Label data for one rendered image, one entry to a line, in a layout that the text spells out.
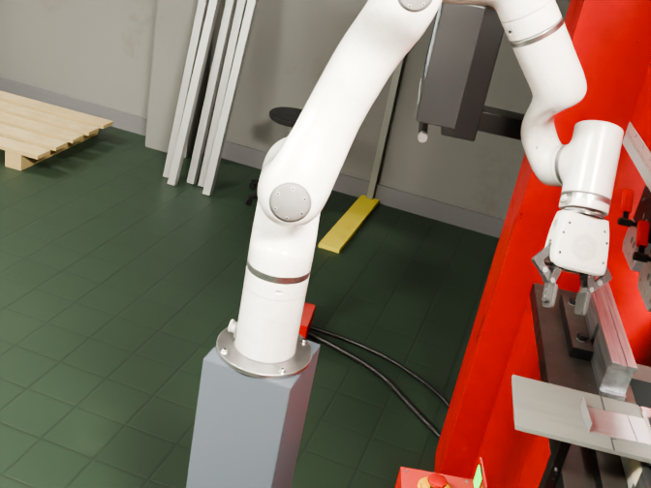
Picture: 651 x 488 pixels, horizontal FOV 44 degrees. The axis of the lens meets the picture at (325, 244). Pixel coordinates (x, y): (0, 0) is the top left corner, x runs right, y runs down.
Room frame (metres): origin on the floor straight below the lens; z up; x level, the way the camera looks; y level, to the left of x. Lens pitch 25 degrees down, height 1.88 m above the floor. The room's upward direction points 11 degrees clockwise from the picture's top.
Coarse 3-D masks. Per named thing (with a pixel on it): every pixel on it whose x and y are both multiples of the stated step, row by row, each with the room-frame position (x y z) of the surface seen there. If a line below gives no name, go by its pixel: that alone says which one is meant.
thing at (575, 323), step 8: (568, 296) 2.08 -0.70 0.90; (560, 304) 2.06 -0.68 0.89; (568, 304) 2.03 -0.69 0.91; (568, 312) 1.98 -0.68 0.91; (568, 320) 1.93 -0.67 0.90; (576, 320) 1.94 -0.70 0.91; (584, 320) 1.95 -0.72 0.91; (568, 328) 1.89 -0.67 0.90; (576, 328) 1.90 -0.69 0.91; (584, 328) 1.91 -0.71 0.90; (568, 336) 1.87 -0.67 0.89; (568, 344) 1.84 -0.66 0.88; (576, 344) 1.81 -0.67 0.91; (584, 344) 1.82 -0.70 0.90; (576, 352) 1.79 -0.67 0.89; (584, 352) 1.79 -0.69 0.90; (592, 352) 1.79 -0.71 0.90
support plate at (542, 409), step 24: (528, 384) 1.42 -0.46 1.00; (552, 384) 1.44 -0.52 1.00; (528, 408) 1.34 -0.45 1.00; (552, 408) 1.36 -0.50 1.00; (576, 408) 1.37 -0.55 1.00; (600, 408) 1.39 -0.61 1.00; (624, 408) 1.41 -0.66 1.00; (528, 432) 1.27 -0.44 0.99; (552, 432) 1.28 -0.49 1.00; (576, 432) 1.29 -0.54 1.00; (624, 456) 1.26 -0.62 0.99; (648, 456) 1.26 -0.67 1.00
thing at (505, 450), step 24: (528, 312) 2.13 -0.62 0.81; (528, 336) 2.02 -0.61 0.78; (528, 360) 1.93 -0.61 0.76; (504, 384) 2.13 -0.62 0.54; (504, 408) 2.03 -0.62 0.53; (504, 432) 1.93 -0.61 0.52; (480, 456) 2.13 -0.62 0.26; (504, 456) 1.83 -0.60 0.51; (528, 456) 1.60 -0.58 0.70; (504, 480) 1.74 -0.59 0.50; (528, 480) 1.53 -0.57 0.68
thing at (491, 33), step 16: (496, 16) 2.76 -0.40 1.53; (480, 32) 2.76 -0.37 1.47; (496, 32) 2.76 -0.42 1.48; (480, 48) 2.76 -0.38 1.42; (496, 48) 2.76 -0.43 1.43; (480, 64) 2.76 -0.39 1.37; (480, 80) 2.76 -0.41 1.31; (464, 96) 2.76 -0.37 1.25; (480, 96) 2.76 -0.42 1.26; (464, 112) 2.76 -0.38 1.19; (480, 112) 2.76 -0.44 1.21; (448, 128) 2.76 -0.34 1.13; (464, 128) 2.76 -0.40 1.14
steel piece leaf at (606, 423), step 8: (584, 400) 1.37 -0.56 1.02; (584, 408) 1.36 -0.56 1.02; (592, 408) 1.38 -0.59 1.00; (584, 416) 1.34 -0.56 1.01; (592, 416) 1.35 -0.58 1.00; (600, 416) 1.36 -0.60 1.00; (608, 416) 1.36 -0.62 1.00; (616, 416) 1.37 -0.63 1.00; (624, 416) 1.37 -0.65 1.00; (592, 424) 1.32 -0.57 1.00; (600, 424) 1.33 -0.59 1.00; (608, 424) 1.33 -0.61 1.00; (616, 424) 1.34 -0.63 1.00; (624, 424) 1.35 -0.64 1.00; (592, 432) 1.30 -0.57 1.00; (600, 432) 1.30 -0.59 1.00; (608, 432) 1.31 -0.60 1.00; (616, 432) 1.31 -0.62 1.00; (624, 432) 1.32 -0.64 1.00; (632, 432) 1.32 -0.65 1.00; (632, 440) 1.30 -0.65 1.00
